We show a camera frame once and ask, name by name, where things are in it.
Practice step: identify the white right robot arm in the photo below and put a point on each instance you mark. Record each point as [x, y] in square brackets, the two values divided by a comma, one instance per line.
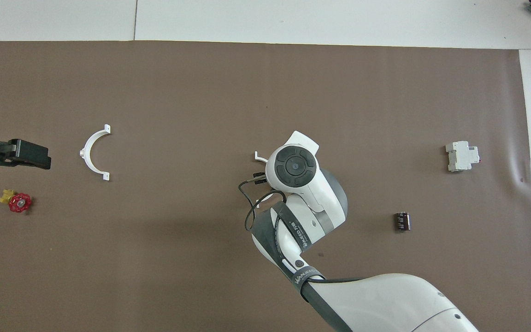
[385, 304]

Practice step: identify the black cylindrical capacitor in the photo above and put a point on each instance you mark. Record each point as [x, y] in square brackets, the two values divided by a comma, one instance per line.
[402, 221]

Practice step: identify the brown paper table mat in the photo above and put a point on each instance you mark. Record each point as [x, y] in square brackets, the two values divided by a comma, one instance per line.
[155, 253]

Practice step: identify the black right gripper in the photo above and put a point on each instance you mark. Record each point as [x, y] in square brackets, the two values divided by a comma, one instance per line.
[260, 181]

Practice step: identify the white circuit breaker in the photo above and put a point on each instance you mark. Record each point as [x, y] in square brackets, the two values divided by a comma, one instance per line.
[461, 157]

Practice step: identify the red handwheel brass valve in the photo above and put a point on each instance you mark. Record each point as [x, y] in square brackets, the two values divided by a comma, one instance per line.
[20, 203]

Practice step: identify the white half pipe clamp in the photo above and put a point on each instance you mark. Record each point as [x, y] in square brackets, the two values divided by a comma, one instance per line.
[84, 152]
[262, 160]

